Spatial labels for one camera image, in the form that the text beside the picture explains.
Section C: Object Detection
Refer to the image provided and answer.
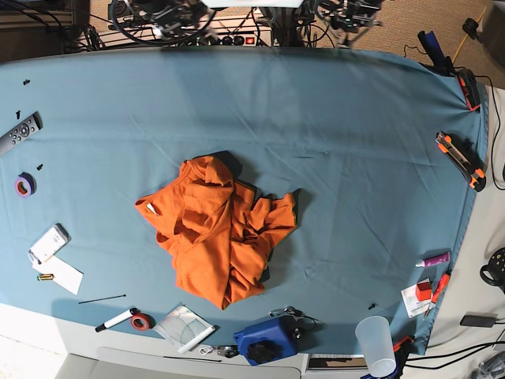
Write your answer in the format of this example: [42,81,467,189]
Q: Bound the orange t-shirt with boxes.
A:
[135,156,297,310]

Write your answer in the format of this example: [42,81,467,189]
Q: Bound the blue table cloth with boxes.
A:
[1,48,488,353]

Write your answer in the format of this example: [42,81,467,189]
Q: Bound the blue plastic box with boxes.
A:
[234,316,298,366]

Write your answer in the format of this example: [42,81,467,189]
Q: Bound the white power strip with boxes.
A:
[98,27,276,50]

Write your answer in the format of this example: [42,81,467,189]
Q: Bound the rolled printed paper sheet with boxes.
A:
[152,305,215,355]

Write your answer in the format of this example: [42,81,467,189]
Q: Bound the silver carabiner keys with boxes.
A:
[199,345,240,358]

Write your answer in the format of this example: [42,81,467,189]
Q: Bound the black zip tie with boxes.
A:
[77,294,126,305]

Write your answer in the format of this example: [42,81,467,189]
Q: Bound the white marker pen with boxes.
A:
[95,307,139,332]

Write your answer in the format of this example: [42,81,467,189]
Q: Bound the red tape roll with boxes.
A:
[130,313,155,332]

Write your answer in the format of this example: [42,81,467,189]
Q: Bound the translucent plastic cup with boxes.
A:
[355,316,397,377]

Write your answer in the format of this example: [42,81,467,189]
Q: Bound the small red cube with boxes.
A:
[415,280,432,302]

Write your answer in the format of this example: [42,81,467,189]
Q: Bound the white paper leaflet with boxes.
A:
[401,284,431,318]

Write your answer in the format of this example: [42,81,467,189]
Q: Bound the white phone box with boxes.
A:
[28,223,70,265]

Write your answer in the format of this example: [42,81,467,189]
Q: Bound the purple glue tube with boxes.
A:
[416,252,451,268]

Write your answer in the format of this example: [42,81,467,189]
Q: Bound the white paper card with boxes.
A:
[32,256,84,295]

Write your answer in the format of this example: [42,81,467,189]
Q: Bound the red screwdriver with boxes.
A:
[424,272,451,317]

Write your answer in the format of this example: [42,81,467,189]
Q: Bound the small gold battery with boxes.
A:
[37,274,54,281]

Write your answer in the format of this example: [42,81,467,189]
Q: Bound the orange black utility knife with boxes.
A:
[436,131,486,192]

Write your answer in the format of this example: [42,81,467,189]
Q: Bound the purple tape roll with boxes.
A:
[15,172,36,198]

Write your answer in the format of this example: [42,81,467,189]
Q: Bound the grey remote control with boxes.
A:
[0,112,42,156]

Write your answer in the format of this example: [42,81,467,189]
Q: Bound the orange black clamp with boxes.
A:
[457,68,481,111]

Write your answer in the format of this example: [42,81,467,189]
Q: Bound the black round dotted object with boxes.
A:
[480,248,505,292]

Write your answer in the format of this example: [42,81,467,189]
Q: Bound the black power adapter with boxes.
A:
[459,314,496,328]

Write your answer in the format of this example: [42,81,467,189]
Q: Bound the blue black tool handle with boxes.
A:
[417,31,456,77]

